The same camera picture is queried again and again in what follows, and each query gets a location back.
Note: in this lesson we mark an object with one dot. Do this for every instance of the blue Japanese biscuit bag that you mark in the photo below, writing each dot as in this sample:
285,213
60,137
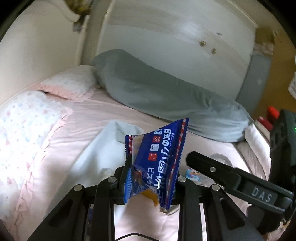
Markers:
153,161

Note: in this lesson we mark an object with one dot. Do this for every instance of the blue cartoon tissue box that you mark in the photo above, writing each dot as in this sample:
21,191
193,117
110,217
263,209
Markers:
196,177

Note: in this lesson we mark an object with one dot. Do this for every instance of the yellow snack packet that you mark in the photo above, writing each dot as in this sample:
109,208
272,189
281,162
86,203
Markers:
151,195

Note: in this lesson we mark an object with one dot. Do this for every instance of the white folded blanket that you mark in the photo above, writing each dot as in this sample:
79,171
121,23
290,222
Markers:
255,151

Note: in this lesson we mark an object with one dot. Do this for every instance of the red and white folded chairs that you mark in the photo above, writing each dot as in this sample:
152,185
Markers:
270,118

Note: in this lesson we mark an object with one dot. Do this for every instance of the grey-blue long bolster pillow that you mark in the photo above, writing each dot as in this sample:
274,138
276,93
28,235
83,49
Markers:
137,85

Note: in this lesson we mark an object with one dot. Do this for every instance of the white wardrobe door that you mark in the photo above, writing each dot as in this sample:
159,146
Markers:
206,43

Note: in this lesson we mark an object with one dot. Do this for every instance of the far floral pink pillow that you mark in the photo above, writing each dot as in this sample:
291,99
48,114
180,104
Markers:
75,84

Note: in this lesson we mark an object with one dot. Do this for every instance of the floral pink pillow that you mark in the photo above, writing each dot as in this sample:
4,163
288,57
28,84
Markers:
75,84
27,122

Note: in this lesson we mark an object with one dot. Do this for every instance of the near floral pink pillow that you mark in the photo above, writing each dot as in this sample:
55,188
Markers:
27,122

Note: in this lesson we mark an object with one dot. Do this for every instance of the cream bed headboard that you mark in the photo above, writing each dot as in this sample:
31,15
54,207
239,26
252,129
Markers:
39,43

